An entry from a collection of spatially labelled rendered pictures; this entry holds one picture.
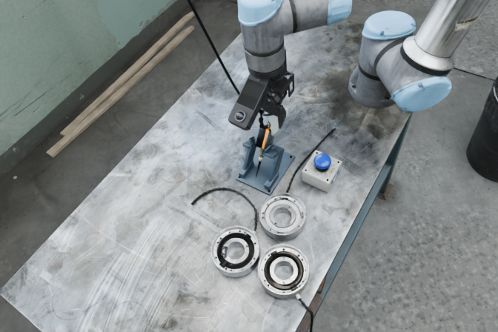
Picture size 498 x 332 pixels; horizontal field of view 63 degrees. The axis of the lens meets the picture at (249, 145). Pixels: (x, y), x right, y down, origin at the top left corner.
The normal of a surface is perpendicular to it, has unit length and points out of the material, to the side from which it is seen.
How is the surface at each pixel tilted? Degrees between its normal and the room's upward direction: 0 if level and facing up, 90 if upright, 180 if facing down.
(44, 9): 90
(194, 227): 0
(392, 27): 8
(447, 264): 0
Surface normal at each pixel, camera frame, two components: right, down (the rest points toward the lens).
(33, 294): -0.11, -0.59
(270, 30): 0.24, 0.77
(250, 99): -0.30, -0.15
